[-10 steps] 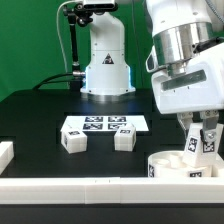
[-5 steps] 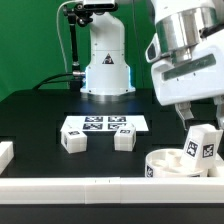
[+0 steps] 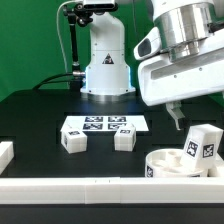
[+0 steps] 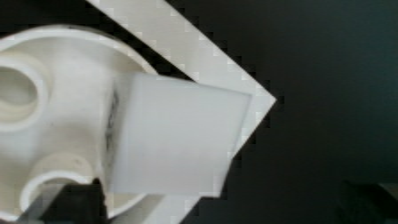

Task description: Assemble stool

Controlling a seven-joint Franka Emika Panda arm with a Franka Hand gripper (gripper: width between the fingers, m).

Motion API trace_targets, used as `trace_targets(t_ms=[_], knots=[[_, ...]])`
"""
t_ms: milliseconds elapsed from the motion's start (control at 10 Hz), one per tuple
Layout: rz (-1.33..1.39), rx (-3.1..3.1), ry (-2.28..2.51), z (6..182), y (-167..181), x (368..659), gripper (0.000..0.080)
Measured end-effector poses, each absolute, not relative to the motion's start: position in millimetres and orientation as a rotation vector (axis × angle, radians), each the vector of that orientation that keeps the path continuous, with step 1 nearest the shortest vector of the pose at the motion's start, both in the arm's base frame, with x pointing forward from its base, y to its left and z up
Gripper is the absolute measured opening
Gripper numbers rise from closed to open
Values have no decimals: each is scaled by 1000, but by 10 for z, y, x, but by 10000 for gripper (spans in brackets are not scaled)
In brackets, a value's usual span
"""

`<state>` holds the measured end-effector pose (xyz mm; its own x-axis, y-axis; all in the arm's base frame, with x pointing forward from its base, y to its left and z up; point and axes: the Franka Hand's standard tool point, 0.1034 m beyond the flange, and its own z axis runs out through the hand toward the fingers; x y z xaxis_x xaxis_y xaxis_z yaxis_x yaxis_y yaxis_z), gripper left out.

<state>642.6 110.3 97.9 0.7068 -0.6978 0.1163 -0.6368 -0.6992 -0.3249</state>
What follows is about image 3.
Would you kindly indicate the overhead camera bar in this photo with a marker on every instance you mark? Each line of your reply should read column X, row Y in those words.
column 98, row 4

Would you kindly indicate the white front fence rail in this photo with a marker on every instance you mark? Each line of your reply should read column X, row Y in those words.
column 111, row 190

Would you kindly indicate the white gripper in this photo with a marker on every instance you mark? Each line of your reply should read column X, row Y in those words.
column 162, row 81

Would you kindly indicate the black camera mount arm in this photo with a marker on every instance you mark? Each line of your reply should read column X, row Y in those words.
column 76, row 16

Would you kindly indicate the white round stool seat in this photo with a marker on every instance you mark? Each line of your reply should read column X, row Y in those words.
column 165, row 163

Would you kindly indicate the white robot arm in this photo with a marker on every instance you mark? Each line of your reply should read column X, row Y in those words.
column 181, row 57

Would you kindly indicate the white left fence block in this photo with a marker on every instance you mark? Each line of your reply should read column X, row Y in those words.
column 6, row 154

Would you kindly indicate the white sheet with tags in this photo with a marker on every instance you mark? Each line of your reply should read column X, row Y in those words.
column 104, row 123

